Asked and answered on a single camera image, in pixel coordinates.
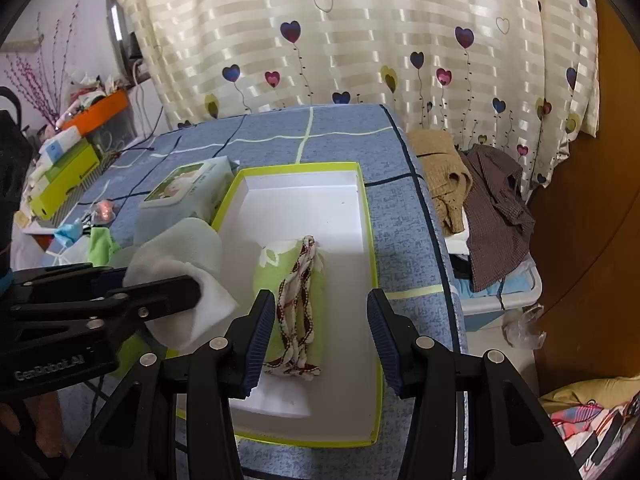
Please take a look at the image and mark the wet wipes pack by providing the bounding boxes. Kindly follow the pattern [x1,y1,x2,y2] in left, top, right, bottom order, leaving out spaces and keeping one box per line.
[136,156,241,246]

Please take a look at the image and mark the pink flower branches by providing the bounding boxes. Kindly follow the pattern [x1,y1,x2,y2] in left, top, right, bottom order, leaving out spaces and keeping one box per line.
[5,2,81,126]

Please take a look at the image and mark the green towel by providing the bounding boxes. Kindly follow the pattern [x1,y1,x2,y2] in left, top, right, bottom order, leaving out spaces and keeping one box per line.
[252,240,328,376]

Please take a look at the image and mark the blue face mask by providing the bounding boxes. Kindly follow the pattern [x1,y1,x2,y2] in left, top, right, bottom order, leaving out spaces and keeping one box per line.
[54,220,83,248]

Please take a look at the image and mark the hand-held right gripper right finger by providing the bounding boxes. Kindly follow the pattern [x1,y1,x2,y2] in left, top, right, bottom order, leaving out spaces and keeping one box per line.
[366,287,583,480]

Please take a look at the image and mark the lime green cardboard box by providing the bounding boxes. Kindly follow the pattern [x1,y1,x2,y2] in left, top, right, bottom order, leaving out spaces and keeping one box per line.
[30,140,101,216]

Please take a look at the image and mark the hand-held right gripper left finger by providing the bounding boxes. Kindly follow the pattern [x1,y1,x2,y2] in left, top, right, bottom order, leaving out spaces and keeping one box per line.
[60,290,278,480]

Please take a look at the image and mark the wooden wardrobe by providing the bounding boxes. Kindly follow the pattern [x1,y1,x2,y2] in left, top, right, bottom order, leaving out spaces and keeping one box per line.
[525,0,640,396]

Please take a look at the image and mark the black cable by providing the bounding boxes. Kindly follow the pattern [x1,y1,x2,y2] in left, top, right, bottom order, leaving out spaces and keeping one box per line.
[87,145,156,211]

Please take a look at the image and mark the green cloth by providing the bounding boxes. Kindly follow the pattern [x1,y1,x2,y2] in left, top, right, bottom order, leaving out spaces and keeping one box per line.
[89,227,123,266]

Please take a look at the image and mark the red and white braided rope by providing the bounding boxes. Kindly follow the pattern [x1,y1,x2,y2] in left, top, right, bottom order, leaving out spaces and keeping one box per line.
[263,235,326,378]

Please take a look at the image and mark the brown knit sweater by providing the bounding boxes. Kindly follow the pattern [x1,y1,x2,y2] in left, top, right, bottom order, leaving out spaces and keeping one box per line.
[407,130,473,235]

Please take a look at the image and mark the white plastic storage bin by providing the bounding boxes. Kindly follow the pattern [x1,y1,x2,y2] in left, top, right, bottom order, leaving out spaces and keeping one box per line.
[447,230,543,333]

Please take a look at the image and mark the white box with green rim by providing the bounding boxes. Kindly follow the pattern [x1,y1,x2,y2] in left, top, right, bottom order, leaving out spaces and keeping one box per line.
[165,161,385,448]

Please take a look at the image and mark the clear plastic bag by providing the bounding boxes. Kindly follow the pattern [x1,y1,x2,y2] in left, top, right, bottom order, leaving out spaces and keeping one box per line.
[502,305,546,351]

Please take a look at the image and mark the blue and white box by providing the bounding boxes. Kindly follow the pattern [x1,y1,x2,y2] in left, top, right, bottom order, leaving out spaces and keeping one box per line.
[30,127,83,171]

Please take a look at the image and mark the white cloth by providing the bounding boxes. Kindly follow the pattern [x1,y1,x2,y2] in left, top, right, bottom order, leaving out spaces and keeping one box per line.
[122,217,241,351]

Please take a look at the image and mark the dark plaid shirt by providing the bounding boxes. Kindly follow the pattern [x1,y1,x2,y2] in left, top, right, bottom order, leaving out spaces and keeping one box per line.
[460,145,537,291]

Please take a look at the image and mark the clear plastic wrapper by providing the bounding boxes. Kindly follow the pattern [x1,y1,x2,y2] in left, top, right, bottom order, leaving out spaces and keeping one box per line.
[92,199,118,223]

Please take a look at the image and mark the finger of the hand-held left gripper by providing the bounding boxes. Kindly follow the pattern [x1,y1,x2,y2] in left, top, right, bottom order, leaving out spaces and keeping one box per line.
[10,275,203,333]
[15,264,127,302]

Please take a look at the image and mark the blue checked bed sheet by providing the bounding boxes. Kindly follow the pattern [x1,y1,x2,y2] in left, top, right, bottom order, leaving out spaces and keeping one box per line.
[10,104,471,480]

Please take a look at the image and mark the colourful printed quilt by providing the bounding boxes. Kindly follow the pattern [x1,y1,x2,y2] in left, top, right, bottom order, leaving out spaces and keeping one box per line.
[540,377,640,476]

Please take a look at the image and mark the orange lidded storage bin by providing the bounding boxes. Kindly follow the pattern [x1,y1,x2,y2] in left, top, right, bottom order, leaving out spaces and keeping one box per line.
[60,89,138,146]

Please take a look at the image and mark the heart print curtain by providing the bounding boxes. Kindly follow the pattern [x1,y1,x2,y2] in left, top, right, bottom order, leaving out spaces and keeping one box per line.
[97,0,601,191]

